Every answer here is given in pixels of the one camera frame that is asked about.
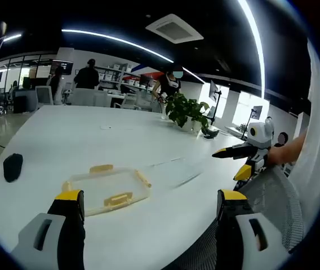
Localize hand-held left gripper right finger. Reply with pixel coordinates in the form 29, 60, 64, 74
215, 188, 291, 270

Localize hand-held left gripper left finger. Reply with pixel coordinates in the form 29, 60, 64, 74
10, 190, 87, 270

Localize clear plastic box yellow buckles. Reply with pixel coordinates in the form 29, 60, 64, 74
61, 164, 153, 217

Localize person's right hand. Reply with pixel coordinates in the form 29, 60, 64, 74
268, 144, 291, 167

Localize black round device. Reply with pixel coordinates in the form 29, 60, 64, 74
202, 127, 220, 140

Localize grey mesh office chair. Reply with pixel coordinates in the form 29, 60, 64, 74
174, 165, 305, 270

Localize green potted plant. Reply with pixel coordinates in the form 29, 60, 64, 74
165, 92, 211, 134

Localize black pouch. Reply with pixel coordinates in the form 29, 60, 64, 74
3, 152, 24, 183

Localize ceiling light strip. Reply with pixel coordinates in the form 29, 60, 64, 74
61, 28, 175, 64
237, 0, 266, 99

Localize ceiling air conditioner vent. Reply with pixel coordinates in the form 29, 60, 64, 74
145, 13, 205, 44

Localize white office chair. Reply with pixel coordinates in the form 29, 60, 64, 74
35, 85, 55, 106

